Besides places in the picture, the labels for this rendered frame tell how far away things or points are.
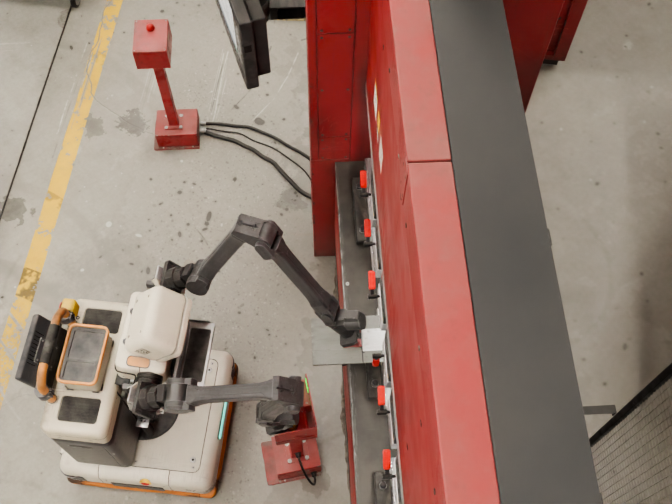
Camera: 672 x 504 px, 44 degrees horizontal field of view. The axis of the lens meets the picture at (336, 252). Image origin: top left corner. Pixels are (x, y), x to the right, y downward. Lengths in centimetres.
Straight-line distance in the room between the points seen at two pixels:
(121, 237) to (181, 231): 31
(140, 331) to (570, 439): 151
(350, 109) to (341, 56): 31
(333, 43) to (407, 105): 107
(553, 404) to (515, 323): 17
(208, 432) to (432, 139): 215
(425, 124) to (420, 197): 19
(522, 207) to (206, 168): 300
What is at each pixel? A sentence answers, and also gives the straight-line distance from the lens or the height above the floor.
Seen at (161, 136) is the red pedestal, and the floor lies 11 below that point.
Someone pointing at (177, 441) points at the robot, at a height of 28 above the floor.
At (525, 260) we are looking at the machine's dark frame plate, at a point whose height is 230.
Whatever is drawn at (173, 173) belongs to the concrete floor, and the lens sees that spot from 460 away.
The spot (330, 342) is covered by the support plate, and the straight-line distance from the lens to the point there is 300.
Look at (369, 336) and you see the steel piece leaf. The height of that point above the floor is 100.
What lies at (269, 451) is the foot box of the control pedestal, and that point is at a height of 1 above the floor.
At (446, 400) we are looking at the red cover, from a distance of 159.
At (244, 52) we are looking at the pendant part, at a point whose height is 146.
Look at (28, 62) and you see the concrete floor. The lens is 527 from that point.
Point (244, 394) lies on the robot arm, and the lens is 258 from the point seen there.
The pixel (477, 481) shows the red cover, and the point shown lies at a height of 230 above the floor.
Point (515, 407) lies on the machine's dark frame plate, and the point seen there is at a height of 230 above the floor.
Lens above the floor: 380
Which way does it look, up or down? 63 degrees down
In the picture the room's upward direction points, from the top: 1 degrees clockwise
